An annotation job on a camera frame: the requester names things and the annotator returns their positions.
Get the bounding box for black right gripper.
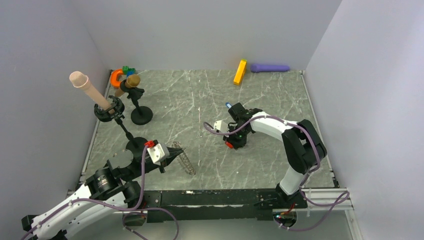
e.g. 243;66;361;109
223;125;251;150

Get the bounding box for red tag key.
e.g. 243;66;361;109
225;141;234;149

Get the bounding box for metal disc with keyrings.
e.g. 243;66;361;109
172;141;196;176

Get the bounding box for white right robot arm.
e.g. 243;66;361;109
223;102;327;208

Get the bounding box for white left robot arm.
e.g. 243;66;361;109
21;144;184;240

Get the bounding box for black round stand base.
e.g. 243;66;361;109
125;137;147;156

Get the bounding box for black short microphone stand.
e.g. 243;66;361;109
120;80;153;126

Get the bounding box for yellow block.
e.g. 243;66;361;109
233;59;247;86

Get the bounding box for purple cylinder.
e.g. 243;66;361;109
250;63;291;73

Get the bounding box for gold microphone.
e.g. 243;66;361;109
114;74;141;97

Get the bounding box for orange horseshoe toy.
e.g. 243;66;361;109
109;69;124;88

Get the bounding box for green blue toy bricks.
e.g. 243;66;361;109
122;65;136;77

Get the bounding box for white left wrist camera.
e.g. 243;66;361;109
144;140;170;165

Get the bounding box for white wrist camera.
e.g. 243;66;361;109
144;140;170;165
213;120;229;133

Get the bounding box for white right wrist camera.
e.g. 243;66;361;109
213;120;229;133

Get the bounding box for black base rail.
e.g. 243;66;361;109
140;188;308;223

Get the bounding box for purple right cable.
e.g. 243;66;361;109
202;114;351;233

